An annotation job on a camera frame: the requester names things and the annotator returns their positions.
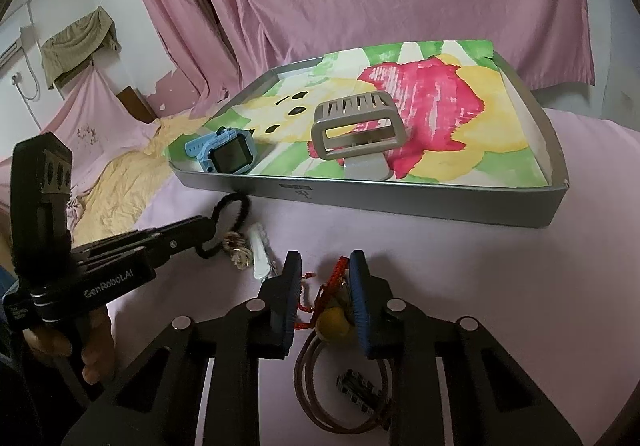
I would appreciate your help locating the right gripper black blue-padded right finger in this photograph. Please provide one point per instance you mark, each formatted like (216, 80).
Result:
(452, 382)

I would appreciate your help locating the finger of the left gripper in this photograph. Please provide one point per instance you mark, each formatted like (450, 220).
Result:
(132, 253)
(150, 230)

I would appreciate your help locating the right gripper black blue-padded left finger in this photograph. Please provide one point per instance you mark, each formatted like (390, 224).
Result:
(197, 382)

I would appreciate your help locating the gold earring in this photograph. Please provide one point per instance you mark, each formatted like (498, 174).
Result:
(236, 247)

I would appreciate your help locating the black white striped hair clip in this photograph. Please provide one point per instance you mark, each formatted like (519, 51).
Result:
(367, 397)

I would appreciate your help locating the person's left hand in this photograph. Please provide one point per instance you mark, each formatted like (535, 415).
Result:
(97, 349)

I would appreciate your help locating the yellow bed blanket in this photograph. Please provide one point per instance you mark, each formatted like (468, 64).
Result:
(128, 183)

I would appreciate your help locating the pink table cloth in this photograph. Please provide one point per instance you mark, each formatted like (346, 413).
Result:
(563, 300)

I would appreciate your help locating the pink embroidered draped sheet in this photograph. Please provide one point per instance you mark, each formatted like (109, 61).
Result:
(97, 128)

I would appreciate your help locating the brown wooden headboard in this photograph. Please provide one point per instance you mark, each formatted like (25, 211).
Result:
(135, 105)

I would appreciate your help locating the olive green hanging cloth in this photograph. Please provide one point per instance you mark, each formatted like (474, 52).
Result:
(71, 47)

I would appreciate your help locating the white air conditioner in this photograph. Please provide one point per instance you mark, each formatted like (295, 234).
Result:
(10, 52)

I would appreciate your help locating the narrow pink curtain panel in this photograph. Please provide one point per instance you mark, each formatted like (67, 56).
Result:
(191, 35)

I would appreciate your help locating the grey tray with colourful lining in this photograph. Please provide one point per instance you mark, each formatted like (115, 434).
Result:
(437, 129)

